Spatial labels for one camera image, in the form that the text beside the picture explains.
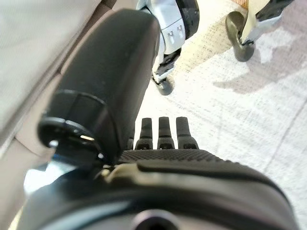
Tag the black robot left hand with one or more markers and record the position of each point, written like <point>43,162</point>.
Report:
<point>108,72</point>

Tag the brown wicker basket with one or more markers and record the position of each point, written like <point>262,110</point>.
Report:
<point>242,3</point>

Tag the grey woven rug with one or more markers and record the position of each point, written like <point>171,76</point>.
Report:
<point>239,107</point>

